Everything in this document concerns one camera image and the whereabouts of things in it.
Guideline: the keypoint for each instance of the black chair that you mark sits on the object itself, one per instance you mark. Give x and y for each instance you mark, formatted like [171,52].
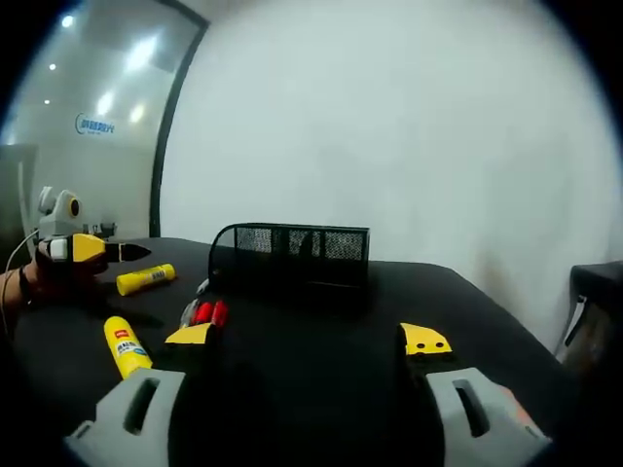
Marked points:
[596,292]

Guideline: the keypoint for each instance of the red pen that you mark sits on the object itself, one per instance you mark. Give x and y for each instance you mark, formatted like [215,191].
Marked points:
[202,313]
[220,313]

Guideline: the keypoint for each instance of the black mesh holder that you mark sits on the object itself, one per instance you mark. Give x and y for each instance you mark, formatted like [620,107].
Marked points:
[292,272]

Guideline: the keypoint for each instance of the person's left hand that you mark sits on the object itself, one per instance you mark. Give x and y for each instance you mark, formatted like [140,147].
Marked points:
[35,273]

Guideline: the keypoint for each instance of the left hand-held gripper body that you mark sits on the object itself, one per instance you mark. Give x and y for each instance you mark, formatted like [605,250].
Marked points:
[57,214]

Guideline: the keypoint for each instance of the black tablecloth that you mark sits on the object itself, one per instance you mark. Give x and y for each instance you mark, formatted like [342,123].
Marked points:
[316,340]

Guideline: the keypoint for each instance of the black wristband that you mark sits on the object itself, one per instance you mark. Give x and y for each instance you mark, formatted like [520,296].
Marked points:
[25,287]

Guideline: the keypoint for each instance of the yellow glue stick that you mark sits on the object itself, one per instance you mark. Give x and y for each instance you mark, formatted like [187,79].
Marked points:
[125,344]
[146,278]

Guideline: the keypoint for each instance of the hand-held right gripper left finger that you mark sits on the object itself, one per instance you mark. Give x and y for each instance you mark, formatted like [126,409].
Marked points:
[146,413]

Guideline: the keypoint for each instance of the grey pen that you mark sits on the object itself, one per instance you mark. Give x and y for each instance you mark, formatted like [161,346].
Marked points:
[189,312]

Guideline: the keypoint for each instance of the silver pen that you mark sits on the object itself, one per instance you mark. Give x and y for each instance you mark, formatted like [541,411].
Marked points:
[203,287]

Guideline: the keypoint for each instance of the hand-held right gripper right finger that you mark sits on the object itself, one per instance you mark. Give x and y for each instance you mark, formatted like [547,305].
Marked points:
[477,404]

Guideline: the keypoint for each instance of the black door frame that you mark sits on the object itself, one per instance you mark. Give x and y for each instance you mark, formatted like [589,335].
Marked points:
[168,126]

